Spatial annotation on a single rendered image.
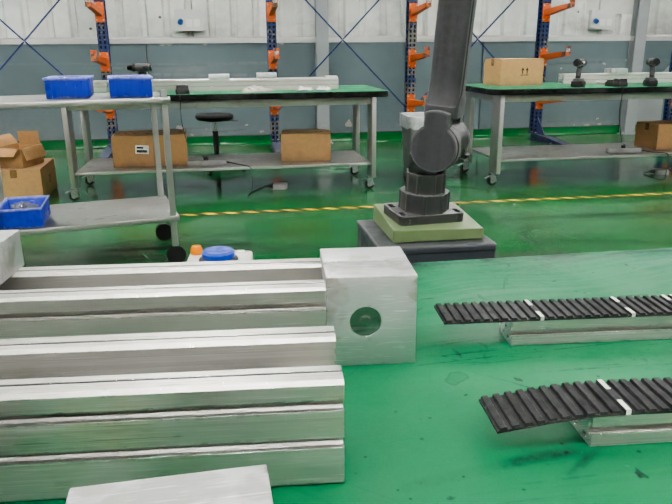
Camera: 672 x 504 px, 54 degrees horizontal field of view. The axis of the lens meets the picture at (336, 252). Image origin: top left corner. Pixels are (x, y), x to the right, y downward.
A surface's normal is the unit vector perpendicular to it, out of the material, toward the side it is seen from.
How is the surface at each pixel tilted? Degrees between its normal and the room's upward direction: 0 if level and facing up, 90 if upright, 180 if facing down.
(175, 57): 90
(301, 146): 90
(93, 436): 90
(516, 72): 90
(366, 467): 0
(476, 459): 0
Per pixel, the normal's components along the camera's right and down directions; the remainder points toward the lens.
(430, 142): -0.40, 0.32
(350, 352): 0.08, 0.29
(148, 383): 0.00, -0.96
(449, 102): -0.32, 0.08
